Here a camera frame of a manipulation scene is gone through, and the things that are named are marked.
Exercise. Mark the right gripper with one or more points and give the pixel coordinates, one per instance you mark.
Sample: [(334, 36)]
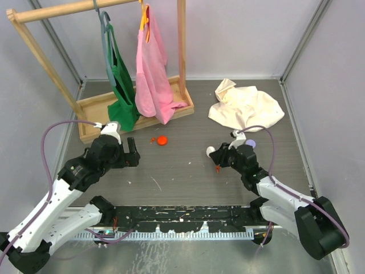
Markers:
[(219, 156)]

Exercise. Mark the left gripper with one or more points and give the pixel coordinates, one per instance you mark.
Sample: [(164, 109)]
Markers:
[(131, 158)]

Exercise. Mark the white earbud case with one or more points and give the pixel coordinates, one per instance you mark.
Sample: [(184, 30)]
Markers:
[(210, 150)]

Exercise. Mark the lilac earbud case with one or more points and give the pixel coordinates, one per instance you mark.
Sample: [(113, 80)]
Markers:
[(251, 143)]

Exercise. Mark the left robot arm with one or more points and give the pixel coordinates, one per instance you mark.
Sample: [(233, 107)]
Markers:
[(30, 245)]

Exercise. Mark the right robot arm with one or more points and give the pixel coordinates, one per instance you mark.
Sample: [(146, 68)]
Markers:
[(314, 221)]

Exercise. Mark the green t-shirt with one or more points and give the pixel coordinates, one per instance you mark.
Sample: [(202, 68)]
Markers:
[(124, 110)]

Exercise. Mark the cream satin cloth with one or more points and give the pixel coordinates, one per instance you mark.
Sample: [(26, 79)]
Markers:
[(242, 107)]

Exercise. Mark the pink t-shirt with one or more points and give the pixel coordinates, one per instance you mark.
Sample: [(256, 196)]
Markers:
[(154, 95)]

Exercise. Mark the wooden clothes rack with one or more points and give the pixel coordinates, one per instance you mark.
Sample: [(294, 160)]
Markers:
[(95, 108)]

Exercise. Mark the orange yellow hanger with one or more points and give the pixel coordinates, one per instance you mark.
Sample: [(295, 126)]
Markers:
[(144, 23)]

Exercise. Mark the grey blue hanger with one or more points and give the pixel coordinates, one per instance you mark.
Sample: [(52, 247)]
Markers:
[(106, 42)]

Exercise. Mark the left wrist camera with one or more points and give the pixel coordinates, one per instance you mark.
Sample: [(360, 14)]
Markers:
[(112, 129)]

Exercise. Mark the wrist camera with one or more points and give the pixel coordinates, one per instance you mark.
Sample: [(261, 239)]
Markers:
[(112, 129), (239, 138)]

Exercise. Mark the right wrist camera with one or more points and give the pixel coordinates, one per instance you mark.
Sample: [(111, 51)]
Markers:
[(239, 138)]

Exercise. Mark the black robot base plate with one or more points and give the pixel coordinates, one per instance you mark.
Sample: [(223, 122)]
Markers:
[(224, 219)]

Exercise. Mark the slotted cable duct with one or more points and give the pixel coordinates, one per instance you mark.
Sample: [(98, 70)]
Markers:
[(202, 234)]

